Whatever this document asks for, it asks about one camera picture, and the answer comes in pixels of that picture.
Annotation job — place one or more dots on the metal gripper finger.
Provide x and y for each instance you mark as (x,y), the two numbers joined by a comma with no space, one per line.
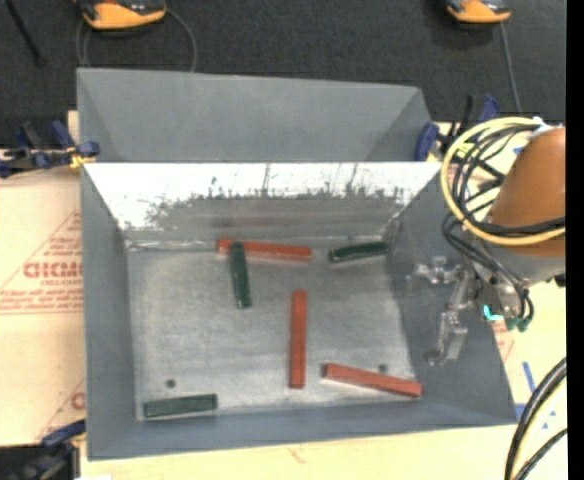
(449,335)
(434,271)

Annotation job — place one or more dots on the dark green flat block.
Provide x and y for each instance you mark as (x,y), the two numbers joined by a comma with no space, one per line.
(179,405)
(358,251)
(240,278)

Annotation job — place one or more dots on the red-brown flat block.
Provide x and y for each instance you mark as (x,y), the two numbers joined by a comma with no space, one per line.
(372,379)
(272,250)
(298,338)

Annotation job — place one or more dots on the grey metal bin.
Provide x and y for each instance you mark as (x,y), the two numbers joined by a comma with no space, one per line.
(197,348)

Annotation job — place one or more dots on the brown cardboard board red print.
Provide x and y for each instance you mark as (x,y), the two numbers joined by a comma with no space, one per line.
(32,278)

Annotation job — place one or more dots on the black cylinder on white bracket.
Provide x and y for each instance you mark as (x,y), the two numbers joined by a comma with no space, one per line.
(560,281)

